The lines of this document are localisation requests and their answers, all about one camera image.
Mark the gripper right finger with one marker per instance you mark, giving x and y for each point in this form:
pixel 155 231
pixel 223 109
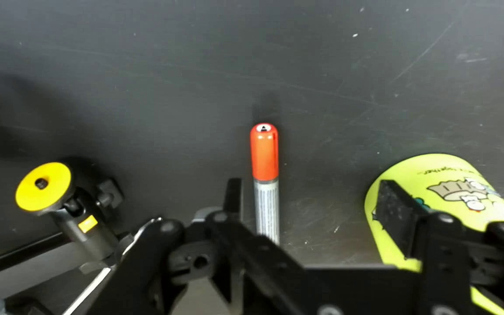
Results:
pixel 444 253

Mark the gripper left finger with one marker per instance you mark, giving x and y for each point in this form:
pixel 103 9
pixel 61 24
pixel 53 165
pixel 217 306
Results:
pixel 252 258

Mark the yellow-green cartoon print cup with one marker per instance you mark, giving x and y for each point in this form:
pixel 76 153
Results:
pixel 435 171

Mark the orange capped grey marker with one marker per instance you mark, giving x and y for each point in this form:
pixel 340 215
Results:
pixel 264 153

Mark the black stand with yellow disc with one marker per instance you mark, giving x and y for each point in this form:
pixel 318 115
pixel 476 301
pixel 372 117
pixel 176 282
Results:
pixel 44 192

